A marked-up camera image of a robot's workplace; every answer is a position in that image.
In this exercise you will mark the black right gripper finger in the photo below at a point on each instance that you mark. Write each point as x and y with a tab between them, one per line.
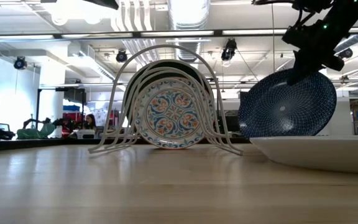
298	67

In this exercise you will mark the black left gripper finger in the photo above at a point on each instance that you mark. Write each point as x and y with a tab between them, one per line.
107	3

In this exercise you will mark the blue patterned plate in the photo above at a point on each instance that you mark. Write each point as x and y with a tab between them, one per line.
275	109

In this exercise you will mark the green rimmed white plate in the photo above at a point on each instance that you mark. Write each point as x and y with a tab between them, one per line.
170	65

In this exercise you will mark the plain white plate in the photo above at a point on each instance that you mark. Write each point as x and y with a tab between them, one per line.
322	154

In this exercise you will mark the floral plate with orange rim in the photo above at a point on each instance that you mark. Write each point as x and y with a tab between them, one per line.
172	113

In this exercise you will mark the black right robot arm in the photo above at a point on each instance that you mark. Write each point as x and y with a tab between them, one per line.
346	12

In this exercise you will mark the black hanging spotlight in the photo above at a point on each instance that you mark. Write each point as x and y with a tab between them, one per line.
228	49
20	63
348	53
121	56

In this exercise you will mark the ceiling light strip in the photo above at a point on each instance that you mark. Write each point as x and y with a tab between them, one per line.
253	31
176	33
17	37

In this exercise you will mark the person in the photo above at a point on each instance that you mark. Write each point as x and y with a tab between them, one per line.
90	121

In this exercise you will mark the silver ventilation duct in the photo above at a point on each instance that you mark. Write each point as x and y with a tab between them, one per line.
188	18

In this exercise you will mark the black frame stand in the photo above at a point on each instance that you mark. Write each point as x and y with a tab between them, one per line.
73	95

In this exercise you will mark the black aluminium table frame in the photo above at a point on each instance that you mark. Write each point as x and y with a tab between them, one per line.
26	144

